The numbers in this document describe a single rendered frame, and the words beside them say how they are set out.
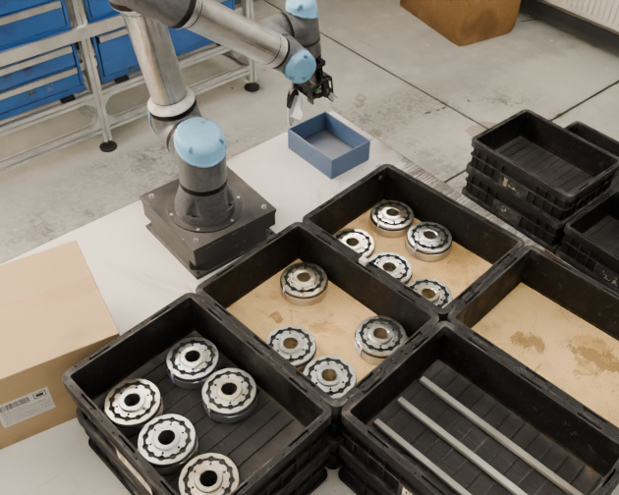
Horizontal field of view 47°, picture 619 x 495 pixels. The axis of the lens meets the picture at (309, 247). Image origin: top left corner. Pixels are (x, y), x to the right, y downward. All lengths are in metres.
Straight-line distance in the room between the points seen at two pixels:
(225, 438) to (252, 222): 0.63
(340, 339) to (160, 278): 0.54
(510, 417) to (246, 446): 0.49
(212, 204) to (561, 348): 0.85
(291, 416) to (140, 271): 0.64
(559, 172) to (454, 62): 1.68
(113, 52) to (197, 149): 1.70
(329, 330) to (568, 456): 0.51
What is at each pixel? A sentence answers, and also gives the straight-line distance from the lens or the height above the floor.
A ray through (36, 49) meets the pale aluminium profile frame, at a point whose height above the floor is 0.59.
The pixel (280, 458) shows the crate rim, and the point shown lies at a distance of 1.21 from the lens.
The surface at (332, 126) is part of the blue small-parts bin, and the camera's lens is 2.21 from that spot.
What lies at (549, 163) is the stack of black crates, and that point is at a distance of 2.61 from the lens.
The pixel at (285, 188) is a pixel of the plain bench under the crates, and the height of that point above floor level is 0.70.
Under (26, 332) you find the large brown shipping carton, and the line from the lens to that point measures 1.49.
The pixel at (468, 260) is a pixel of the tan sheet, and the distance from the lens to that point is 1.67.
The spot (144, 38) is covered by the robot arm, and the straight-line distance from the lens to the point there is 1.63.
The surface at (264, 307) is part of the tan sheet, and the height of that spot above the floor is 0.83.
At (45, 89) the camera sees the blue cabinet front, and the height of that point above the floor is 0.39.
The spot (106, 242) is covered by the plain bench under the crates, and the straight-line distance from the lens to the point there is 1.92.
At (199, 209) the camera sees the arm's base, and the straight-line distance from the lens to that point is 1.74.
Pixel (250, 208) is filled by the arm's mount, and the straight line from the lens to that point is 1.81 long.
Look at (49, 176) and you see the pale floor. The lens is 3.38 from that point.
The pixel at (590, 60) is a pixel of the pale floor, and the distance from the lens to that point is 4.36.
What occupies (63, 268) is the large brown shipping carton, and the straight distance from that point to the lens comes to 1.59.
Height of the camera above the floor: 1.98
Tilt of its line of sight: 44 degrees down
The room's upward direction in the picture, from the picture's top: 1 degrees clockwise
